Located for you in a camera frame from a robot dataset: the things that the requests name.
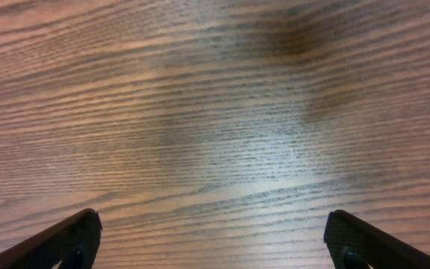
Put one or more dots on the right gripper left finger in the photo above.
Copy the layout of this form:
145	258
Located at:
71	243

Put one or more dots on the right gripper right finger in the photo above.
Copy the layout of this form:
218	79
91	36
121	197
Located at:
354	243

